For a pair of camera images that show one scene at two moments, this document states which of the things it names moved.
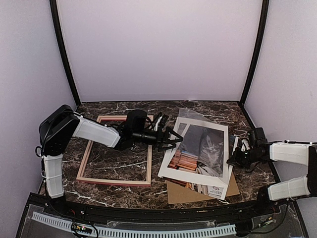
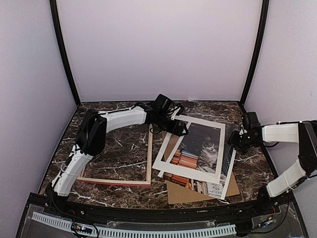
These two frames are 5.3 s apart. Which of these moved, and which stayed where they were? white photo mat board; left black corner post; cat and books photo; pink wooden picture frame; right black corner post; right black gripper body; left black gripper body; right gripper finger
Moved: right black gripper body; left black gripper body; white photo mat board; right gripper finger
Stayed: cat and books photo; pink wooden picture frame; left black corner post; right black corner post
